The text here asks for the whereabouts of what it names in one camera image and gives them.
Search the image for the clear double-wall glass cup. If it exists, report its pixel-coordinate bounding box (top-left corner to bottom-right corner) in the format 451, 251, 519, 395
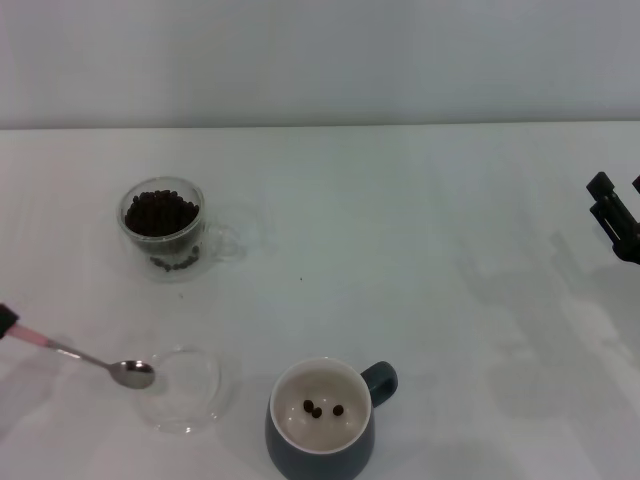
117, 175, 247, 285

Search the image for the clear glass saucer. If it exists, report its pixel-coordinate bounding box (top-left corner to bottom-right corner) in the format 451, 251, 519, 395
147, 343, 225, 435

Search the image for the dark roasted coffee beans pile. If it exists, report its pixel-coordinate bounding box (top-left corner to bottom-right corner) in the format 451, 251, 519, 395
124, 188, 200, 274

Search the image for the dark green ceramic mug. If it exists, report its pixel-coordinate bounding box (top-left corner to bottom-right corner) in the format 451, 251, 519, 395
264, 356, 400, 480

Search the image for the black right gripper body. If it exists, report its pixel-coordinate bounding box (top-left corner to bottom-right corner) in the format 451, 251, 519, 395
610, 227, 640, 264

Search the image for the pink handled metal spoon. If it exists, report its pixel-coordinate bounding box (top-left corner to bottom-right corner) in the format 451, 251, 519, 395
12, 323, 156, 391

